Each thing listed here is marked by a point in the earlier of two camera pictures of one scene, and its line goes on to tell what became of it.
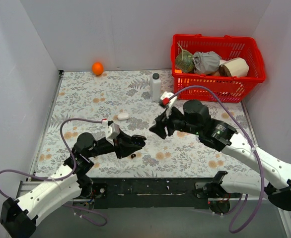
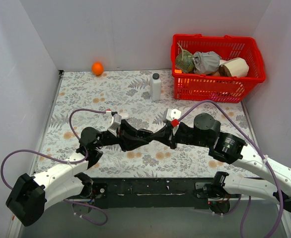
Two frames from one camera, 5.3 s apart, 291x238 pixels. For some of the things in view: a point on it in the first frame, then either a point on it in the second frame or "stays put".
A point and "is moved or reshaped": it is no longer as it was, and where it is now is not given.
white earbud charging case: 122,116 stays put
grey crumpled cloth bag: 205,62 stays put
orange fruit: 97,68 stays put
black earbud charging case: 138,140 is moved or reshaped
